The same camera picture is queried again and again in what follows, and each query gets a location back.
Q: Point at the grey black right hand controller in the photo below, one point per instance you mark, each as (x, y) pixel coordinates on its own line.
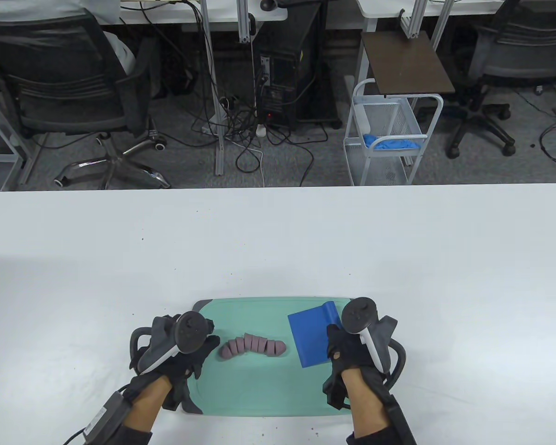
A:
(359, 315)

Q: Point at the white desk with white leg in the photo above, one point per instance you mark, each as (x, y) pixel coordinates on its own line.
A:
(380, 7)

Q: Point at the person's left forearm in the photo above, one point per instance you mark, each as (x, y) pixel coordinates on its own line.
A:
(143, 408)

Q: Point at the blue plastic scraper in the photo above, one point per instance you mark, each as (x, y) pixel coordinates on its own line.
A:
(308, 338)

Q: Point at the white metal frame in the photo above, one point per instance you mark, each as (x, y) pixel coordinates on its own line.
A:
(7, 153)

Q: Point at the grey black left hand controller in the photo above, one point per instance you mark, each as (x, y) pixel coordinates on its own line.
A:
(190, 331)

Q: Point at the aluminium profile bar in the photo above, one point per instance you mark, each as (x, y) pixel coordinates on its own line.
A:
(414, 18)
(246, 21)

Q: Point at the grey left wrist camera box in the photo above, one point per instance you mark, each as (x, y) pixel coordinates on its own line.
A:
(106, 417)

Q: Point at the row of purple clay slices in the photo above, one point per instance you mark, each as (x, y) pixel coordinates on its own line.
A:
(255, 347)

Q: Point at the black mesh office chair chrome base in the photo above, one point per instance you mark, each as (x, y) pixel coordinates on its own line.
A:
(55, 92)

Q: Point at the person's left fingers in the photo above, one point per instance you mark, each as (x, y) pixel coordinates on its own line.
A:
(208, 348)

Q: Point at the grey black hand controller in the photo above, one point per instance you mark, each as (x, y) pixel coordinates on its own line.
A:
(359, 315)
(190, 331)

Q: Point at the person's right forearm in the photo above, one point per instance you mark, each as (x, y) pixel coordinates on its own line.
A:
(368, 408)

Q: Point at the black grey office chair black base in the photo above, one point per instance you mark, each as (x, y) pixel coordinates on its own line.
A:
(514, 51)

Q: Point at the green cutting board grey corners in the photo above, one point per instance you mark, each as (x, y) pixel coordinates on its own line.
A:
(259, 384)

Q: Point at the blue cloth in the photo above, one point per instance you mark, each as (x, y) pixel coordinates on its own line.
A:
(391, 143)

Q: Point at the dark brown board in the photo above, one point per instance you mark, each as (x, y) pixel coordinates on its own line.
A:
(407, 65)

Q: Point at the white mesh trolley cart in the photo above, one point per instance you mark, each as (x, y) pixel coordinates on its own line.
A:
(389, 120)

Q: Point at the person's right hand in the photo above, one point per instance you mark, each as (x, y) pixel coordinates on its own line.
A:
(347, 354)

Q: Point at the person's left hand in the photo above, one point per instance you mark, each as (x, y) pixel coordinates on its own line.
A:
(192, 364)

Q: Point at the white desk with aluminium legs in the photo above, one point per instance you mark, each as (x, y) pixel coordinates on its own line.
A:
(213, 9)

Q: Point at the black computer tower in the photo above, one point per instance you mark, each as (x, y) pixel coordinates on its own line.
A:
(296, 69)

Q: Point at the person's right fingers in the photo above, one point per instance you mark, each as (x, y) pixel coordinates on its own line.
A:
(334, 337)

